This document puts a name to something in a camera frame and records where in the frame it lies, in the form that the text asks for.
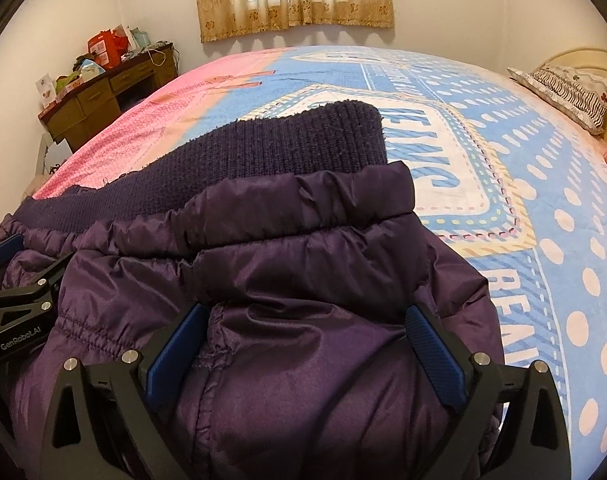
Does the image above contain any wooden arched headboard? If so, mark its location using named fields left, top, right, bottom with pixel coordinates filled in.
left=545, top=47, right=607, bottom=145

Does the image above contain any red gift bag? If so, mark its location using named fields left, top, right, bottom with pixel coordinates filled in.
left=87, top=30, right=120, bottom=70

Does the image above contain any patterned grey pillow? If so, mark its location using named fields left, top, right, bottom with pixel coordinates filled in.
left=507, top=64, right=607, bottom=136

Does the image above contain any purple puffer jacket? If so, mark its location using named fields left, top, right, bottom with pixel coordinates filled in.
left=0, top=101, right=503, bottom=479

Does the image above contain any brown wooden desk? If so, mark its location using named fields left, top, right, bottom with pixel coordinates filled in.
left=38, top=41, right=178, bottom=151

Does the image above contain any pink and blue bedspread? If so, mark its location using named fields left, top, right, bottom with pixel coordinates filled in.
left=38, top=47, right=607, bottom=479

